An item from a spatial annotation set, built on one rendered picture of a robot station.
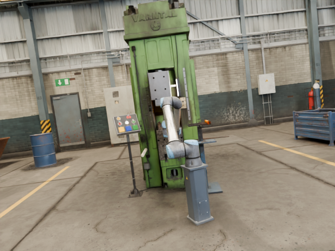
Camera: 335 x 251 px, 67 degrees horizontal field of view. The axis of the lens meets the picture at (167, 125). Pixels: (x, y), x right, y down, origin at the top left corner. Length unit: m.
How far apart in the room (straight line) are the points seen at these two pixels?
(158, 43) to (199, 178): 2.18
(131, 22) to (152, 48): 0.48
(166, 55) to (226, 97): 6.39
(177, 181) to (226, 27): 7.82
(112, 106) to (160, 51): 5.43
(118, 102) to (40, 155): 3.12
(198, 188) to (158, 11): 2.62
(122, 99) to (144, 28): 5.32
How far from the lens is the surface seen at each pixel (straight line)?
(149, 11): 4.07
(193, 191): 2.70
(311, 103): 10.44
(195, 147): 2.63
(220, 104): 10.01
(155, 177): 4.04
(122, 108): 9.05
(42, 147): 7.66
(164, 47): 3.96
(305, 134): 6.81
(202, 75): 9.91
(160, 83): 3.73
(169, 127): 2.72
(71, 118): 10.13
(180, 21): 4.01
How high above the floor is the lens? 1.28
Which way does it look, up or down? 5 degrees down
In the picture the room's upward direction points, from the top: 7 degrees counter-clockwise
